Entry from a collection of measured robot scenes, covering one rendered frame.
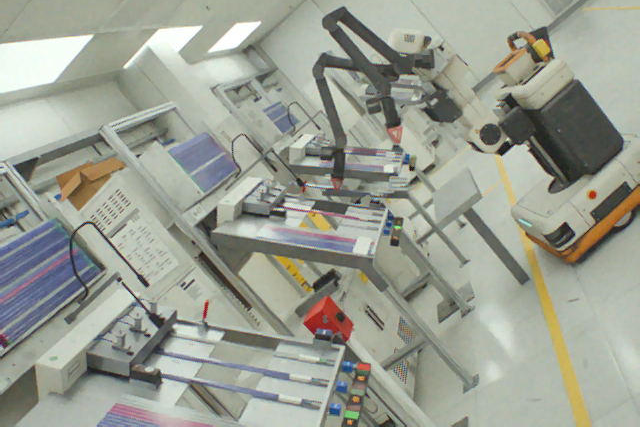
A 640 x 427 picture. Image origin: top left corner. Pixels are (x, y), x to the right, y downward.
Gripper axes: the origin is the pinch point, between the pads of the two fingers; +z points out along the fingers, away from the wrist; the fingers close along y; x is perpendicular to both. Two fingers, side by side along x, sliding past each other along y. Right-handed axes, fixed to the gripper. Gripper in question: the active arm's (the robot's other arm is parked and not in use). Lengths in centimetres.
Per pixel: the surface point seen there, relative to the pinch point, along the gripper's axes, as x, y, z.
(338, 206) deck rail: 0.4, -7.9, 11.3
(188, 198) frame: -59, 51, -1
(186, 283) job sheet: -55, 61, 36
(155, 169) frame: -76, 51, -13
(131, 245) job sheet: -82, 62, 21
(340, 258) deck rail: 13, 60, 12
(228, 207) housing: -43, 42, 3
